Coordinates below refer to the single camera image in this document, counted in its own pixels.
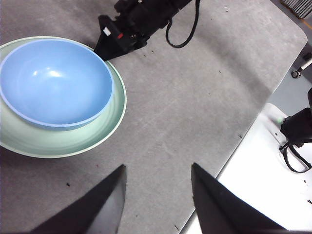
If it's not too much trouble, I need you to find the black and white floor fitting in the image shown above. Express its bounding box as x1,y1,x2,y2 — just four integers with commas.
292,52,312,79

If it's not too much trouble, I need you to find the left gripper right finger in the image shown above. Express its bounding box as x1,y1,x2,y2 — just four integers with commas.
191,162,291,234

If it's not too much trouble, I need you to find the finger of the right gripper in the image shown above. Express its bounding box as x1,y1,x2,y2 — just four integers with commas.
94,29,147,61

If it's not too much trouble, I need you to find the grey ribbed grille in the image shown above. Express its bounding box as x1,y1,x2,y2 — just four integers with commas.
279,0,312,19

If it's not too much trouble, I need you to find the blue ribbed bowl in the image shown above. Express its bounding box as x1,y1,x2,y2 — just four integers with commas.
0,39,115,132

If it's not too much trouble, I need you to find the green round plate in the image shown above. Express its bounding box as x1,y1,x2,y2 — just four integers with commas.
0,36,128,159

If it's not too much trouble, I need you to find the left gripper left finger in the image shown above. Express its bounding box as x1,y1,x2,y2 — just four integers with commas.
30,164,128,234

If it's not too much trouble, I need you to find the black looped cable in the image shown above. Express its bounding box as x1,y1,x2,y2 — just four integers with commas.
279,142,312,174
165,0,201,49

